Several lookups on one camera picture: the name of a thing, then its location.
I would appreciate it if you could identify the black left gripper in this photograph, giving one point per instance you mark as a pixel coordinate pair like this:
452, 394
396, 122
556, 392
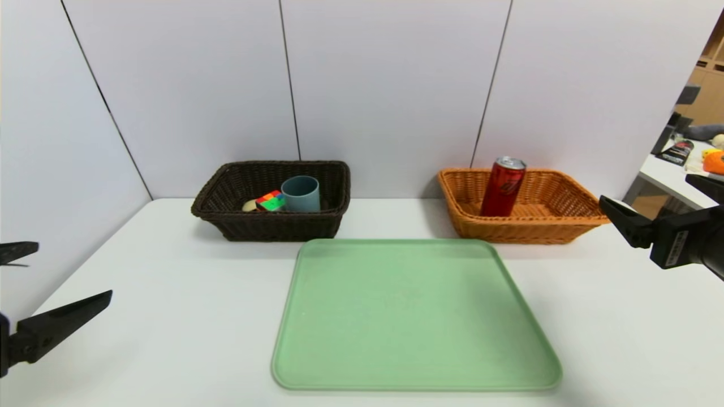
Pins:
3, 345

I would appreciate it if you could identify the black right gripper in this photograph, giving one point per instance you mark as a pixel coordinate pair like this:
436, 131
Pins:
672, 240

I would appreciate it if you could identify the red soda can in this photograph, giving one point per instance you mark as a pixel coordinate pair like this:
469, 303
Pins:
502, 189

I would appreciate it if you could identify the multicoloured puzzle cube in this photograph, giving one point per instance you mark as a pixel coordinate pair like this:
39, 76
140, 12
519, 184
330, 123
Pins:
271, 202

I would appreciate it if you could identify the blue-grey plastic cup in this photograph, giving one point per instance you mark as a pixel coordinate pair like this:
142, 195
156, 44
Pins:
301, 195

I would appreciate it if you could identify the orange wicker basket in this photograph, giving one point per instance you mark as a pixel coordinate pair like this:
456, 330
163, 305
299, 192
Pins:
543, 226

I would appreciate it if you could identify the dark brown wicker basket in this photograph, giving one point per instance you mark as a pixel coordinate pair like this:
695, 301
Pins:
237, 226

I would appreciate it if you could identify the dark round bin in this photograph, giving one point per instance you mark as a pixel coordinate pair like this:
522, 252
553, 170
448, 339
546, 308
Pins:
676, 208

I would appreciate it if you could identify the white side table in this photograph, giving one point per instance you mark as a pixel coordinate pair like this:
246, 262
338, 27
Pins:
667, 183

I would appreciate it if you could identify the black red box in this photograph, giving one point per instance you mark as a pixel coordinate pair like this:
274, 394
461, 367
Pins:
677, 152

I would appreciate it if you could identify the orange plush toy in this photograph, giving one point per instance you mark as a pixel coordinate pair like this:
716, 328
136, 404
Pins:
715, 163

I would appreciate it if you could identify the small yellow toy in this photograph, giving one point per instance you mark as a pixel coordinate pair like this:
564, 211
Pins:
710, 151

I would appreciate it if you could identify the grey plush toy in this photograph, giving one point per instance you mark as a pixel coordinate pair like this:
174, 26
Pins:
704, 131

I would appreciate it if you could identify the cream round toy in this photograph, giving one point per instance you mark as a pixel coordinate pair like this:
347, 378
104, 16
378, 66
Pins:
718, 140

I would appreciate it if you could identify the black office chair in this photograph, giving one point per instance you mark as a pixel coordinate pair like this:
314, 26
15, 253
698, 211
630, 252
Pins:
687, 93

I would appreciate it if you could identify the wooden shelf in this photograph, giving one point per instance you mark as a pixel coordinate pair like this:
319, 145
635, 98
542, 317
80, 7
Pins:
710, 85

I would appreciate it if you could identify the light green plastic tray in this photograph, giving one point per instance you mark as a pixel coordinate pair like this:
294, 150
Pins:
407, 328

